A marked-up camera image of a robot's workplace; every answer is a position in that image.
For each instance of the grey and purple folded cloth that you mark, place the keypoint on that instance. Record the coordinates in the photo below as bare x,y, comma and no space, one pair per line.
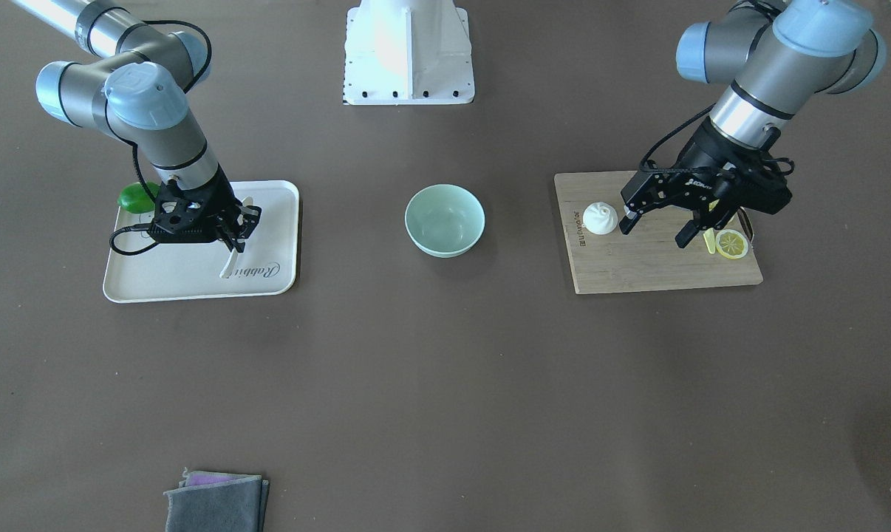
213,501

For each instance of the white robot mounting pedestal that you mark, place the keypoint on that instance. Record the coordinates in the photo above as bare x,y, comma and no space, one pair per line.
407,53

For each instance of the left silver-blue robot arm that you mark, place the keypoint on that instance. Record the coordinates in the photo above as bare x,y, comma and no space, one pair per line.
772,58

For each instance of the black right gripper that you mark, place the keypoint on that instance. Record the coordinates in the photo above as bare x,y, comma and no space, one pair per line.
222,198

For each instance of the lemon slice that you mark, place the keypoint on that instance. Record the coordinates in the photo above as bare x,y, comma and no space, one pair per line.
732,244

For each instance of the yellow plastic knife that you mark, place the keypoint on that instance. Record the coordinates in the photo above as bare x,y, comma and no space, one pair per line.
709,237

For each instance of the white steamed bun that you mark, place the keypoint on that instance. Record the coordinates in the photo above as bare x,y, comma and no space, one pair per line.
600,218

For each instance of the white ceramic soup spoon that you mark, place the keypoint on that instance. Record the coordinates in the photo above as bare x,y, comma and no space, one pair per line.
230,265

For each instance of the mint green bowl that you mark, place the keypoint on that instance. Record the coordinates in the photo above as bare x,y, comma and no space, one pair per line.
444,220

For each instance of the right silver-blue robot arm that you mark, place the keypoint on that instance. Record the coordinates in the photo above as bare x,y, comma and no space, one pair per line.
136,91

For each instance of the cream Rabbit serving tray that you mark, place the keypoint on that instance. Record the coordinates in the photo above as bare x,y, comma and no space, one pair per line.
175,272

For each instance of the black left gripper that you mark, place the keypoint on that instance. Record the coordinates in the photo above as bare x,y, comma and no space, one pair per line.
704,158

